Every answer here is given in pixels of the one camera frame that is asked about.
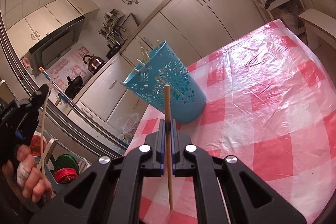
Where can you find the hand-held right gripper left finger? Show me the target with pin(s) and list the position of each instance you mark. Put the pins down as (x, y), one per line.
(162, 140)

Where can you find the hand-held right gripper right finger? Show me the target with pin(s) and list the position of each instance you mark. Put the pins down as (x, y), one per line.
(173, 140)

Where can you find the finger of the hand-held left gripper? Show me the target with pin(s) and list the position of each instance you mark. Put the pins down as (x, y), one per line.
(39, 102)
(35, 95)

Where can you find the pale wooden chopstick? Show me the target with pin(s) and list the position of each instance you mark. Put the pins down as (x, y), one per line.
(167, 103)
(43, 121)

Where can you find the blue perforated plastic basket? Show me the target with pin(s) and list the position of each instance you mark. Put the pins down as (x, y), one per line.
(178, 87)

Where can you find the bundle of wooden chopsticks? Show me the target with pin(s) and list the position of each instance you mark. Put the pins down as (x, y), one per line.
(143, 56)

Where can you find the person's left hand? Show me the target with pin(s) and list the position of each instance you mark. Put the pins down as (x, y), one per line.
(34, 184)

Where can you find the orange fluffy cloth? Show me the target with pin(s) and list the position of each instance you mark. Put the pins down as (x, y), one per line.
(35, 142)

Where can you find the clear patterned waste bin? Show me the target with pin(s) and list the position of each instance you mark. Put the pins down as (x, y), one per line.
(130, 123)

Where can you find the black wok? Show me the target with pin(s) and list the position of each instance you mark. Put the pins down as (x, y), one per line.
(74, 86)

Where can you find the black range hood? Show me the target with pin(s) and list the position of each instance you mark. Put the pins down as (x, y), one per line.
(57, 45)

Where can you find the steel kettle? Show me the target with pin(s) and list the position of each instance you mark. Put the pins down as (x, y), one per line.
(94, 65)

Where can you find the red round reel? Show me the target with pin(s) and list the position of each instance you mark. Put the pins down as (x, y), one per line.
(63, 174)

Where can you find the white upper cabinets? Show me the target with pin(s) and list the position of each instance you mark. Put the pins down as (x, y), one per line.
(52, 16)

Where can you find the black frying pan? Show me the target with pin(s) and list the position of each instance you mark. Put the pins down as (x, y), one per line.
(113, 52)

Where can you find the red checked plastic tablecloth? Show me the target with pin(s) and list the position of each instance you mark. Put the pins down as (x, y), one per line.
(262, 108)

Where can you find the white kitchen base cabinets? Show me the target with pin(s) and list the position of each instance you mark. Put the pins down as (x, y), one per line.
(197, 19)

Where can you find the white shelf rack blue frame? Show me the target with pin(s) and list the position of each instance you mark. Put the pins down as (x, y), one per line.
(50, 146)

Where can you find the grey sliding door frame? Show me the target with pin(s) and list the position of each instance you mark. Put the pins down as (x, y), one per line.
(78, 119)

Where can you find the pink tile wall sticker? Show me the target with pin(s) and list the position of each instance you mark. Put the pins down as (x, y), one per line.
(71, 64)

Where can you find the wall utensil rack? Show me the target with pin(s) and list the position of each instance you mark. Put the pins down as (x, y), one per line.
(111, 27)

